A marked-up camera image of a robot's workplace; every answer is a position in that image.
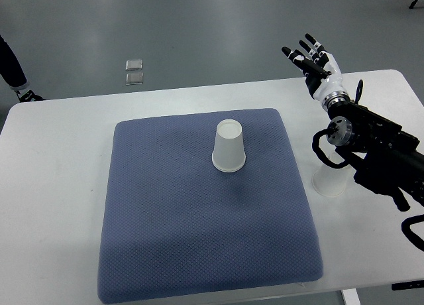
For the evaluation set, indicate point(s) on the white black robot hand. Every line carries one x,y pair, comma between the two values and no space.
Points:
323,77

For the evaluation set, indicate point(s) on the white paper cup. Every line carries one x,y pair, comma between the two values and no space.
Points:
330,182
228,154

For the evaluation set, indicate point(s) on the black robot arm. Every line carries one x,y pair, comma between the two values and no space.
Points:
384,157

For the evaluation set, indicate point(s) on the white paper cup on cushion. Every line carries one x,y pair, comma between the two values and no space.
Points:
228,154

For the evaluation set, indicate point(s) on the lower metal floor plate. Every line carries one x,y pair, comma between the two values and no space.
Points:
134,78

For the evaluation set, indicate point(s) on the metal floor plate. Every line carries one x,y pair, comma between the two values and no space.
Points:
134,78
134,64

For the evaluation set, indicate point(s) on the upper metal floor plate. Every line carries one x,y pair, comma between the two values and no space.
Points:
134,64

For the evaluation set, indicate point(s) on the blue textured cushion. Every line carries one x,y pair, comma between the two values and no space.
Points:
175,225

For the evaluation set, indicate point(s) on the white table leg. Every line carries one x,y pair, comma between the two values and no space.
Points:
350,297

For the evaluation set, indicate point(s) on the black table control panel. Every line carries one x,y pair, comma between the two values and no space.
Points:
408,285

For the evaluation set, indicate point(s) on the black sneaker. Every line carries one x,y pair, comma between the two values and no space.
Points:
28,96

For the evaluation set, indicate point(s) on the person's dark trouser leg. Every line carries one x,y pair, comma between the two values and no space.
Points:
11,70

